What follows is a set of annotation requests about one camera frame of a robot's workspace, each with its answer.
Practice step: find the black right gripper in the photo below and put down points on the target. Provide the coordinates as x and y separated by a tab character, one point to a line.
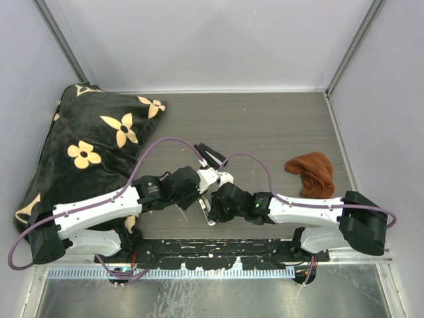
216	212

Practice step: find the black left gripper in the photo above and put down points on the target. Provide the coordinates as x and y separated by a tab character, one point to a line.
196	191

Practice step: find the black stapler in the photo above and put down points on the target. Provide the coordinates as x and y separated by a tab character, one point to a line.
213	158

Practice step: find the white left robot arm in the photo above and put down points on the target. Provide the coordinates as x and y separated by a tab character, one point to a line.
78	228

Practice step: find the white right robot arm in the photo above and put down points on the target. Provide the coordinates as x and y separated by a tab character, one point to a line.
351	221

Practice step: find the orange brown cloth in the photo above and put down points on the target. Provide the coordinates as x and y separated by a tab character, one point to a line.
316	174

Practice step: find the black floral cushion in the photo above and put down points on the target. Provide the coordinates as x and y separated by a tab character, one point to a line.
93	144

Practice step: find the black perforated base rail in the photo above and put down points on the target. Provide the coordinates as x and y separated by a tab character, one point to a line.
212	254

